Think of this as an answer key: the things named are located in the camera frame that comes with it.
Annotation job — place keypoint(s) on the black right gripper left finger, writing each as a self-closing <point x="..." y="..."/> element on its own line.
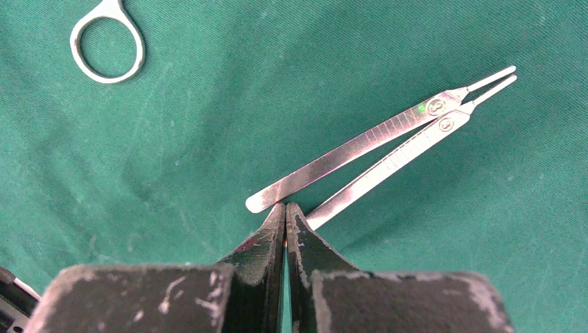
<point x="242" y="292"/>

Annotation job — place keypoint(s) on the dark green surgical drape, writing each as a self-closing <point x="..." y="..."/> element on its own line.
<point x="234" y="95"/>

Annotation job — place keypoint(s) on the steel scalpel handle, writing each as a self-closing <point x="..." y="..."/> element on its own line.
<point x="418" y="116"/>
<point x="400" y="157"/>

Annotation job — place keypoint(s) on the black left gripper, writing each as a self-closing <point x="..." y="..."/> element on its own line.
<point x="18" y="301"/>

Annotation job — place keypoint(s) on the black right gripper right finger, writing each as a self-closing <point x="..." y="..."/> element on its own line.
<point x="329" y="294"/>

